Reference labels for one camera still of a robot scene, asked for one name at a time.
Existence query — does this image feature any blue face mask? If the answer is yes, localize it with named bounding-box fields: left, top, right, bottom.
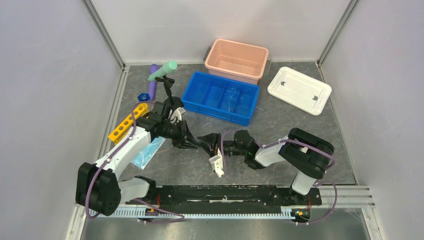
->
left=131, top=137, right=166, bottom=170

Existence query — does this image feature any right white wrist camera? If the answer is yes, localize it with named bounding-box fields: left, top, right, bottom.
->
left=208, top=149, right=225, bottom=178

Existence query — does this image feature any purple foam cylinder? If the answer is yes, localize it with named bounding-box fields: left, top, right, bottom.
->
left=148, top=64, right=159, bottom=102

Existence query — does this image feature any yellow test tube rack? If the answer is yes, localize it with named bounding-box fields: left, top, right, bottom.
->
left=108, top=103, right=149, bottom=144

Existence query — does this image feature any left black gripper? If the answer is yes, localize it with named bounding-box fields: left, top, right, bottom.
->
left=161, top=119, right=200, bottom=150

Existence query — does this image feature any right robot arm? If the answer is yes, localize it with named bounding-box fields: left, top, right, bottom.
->
left=201, top=127, right=336, bottom=204

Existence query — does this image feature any pink plastic bin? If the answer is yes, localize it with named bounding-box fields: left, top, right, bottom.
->
left=204, top=38, right=269, bottom=85

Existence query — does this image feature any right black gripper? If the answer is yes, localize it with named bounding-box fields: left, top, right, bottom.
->
left=196, top=133, right=247, bottom=159

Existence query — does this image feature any blue divided plastic tray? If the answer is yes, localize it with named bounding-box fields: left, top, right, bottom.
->
left=181, top=71, right=260, bottom=127

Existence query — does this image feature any green foam cylinder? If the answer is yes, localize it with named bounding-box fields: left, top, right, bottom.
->
left=148, top=60, right=178, bottom=82

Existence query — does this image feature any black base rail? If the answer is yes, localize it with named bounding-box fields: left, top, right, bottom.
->
left=142, top=185, right=323, bottom=215

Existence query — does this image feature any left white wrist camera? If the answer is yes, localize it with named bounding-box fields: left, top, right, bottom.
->
left=168, top=107, right=186, bottom=124

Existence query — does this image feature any blue funnel with stem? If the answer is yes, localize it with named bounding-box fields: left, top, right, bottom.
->
left=137, top=93, right=151, bottom=102

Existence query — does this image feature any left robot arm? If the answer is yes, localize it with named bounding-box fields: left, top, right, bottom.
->
left=75, top=102, right=200, bottom=219

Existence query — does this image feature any white plastic lid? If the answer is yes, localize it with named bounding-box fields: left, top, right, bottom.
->
left=267, top=66, right=332, bottom=116

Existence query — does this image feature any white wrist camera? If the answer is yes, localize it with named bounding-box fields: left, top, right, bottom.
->
left=208, top=149, right=225, bottom=178
left=168, top=107, right=186, bottom=124

